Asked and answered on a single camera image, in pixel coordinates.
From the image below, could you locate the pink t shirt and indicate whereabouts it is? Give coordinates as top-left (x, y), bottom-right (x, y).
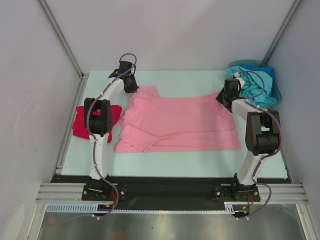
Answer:
top-left (115, 85), bottom-right (241, 154)

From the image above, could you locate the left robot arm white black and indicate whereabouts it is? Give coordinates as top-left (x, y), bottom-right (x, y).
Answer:
top-left (81, 60), bottom-right (139, 201)

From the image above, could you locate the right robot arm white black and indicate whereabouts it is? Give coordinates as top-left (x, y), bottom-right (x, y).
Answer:
top-left (214, 78), bottom-right (282, 202)

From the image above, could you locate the light blue t shirt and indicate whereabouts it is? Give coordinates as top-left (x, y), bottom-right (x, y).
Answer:
top-left (225, 64), bottom-right (277, 109)

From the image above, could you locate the dark blue t shirt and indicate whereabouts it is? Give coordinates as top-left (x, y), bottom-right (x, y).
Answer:
top-left (239, 64), bottom-right (275, 99)

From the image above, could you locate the teal plastic basket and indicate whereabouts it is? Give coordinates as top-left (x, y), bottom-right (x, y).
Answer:
top-left (227, 59), bottom-right (282, 109)

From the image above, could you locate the red folded t shirt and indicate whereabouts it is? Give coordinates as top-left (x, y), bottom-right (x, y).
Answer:
top-left (72, 105), bottom-right (123, 140)

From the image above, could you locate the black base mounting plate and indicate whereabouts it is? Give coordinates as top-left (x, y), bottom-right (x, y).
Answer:
top-left (51, 174), bottom-right (291, 211)

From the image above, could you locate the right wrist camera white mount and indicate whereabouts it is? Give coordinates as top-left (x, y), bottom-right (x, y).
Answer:
top-left (233, 72), bottom-right (245, 88)

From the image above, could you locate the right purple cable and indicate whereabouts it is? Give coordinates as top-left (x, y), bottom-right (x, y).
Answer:
top-left (237, 70), bottom-right (283, 218)

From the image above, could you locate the left aluminium frame post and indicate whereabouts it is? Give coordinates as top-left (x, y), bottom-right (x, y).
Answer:
top-left (36, 0), bottom-right (85, 79)

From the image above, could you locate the aluminium frame post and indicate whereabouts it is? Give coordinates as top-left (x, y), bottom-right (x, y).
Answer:
top-left (262, 0), bottom-right (304, 65)
top-left (36, 0), bottom-right (85, 79)

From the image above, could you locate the right aluminium frame post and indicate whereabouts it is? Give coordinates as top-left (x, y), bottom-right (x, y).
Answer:
top-left (262, 0), bottom-right (304, 65)

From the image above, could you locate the slotted cable duct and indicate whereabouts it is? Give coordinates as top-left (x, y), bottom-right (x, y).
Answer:
top-left (46, 203), bottom-right (245, 215)

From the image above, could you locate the aluminium rail front right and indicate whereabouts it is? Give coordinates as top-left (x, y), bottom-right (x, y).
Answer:
top-left (253, 183), bottom-right (320, 240)

